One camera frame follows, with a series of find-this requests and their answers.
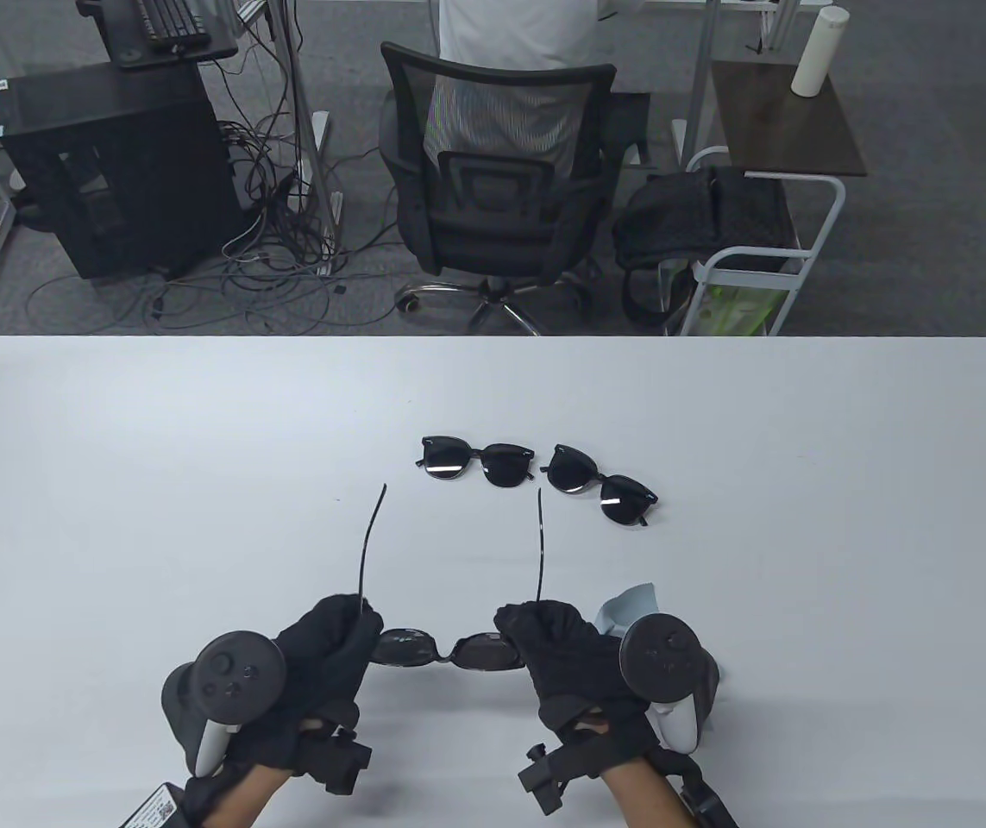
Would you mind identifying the black keyboard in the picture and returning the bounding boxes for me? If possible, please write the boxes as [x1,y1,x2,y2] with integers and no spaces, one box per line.
[135,0,209,42]

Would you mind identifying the black sunglasses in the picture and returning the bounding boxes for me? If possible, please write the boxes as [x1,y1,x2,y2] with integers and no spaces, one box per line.
[357,483,545,672]
[540,444,660,529]
[415,436,541,490]

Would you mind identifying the tangle of black cables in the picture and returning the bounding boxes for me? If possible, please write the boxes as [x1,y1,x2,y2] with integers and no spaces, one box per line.
[27,0,399,333]

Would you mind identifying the black backpack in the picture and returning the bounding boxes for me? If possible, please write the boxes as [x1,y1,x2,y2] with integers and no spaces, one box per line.
[612,166,797,329]

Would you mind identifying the dark brown side table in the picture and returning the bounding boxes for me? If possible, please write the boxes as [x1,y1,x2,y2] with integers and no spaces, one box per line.
[708,59,869,179]

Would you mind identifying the black computer tower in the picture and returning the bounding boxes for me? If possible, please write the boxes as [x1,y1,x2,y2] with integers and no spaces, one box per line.
[0,62,239,281]

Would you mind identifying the person's left hand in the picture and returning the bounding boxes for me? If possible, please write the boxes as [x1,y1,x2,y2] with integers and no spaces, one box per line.
[221,593,385,775]

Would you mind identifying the green packet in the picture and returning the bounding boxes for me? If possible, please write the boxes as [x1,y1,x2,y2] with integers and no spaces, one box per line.
[700,285,791,336]

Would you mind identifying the person's right forearm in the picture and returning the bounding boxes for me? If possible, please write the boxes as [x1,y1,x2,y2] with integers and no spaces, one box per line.
[600,757,688,828]

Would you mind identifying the white desk leg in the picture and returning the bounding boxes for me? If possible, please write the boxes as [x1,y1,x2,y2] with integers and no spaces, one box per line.
[268,0,345,277]

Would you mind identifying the light blue cleaning cloth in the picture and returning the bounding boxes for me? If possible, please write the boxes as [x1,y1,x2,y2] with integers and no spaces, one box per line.
[593,585,728,691]

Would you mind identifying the black keyboard tray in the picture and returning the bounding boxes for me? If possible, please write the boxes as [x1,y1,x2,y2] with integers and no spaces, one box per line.
[77,0,239,70]

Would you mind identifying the person's right hand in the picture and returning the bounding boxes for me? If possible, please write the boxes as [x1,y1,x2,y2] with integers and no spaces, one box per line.
[493,601,659,767]

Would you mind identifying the white cylindrical bottle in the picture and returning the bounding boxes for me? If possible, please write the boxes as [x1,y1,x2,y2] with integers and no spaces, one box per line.
[791,4,850,97]

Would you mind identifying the black mesh office chair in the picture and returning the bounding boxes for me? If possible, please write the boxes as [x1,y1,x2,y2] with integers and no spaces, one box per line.
[379,41,654,337]

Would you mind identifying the white metal desk frame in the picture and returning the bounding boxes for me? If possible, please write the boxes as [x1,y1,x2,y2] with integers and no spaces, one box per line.
[672,0,804,169]

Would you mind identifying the person's left forearm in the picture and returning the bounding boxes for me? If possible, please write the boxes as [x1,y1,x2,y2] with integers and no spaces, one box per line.
[198,763,292,828]

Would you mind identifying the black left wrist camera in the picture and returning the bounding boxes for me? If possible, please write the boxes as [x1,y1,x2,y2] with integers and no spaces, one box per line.
[298,724,373,794]

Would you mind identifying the grey and white controller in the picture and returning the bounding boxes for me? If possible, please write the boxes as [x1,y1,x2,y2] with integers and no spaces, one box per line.
[619,613,714,751]
[161,632,288,777]

